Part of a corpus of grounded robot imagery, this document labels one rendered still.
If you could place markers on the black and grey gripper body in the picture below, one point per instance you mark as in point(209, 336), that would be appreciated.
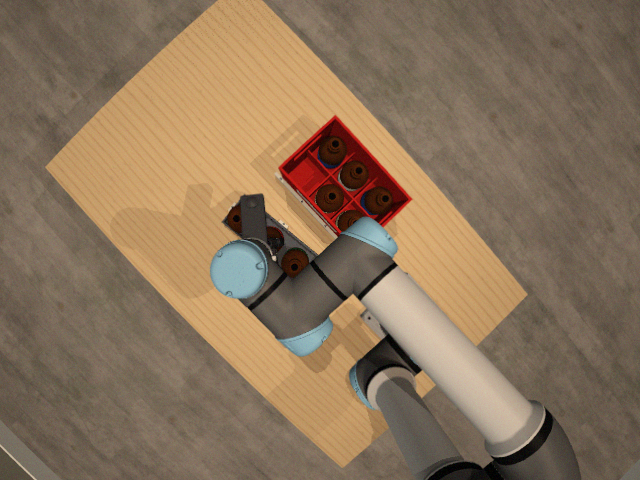
point(273, 247)

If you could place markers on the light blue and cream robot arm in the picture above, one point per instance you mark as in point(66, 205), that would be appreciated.
point(360, 262)

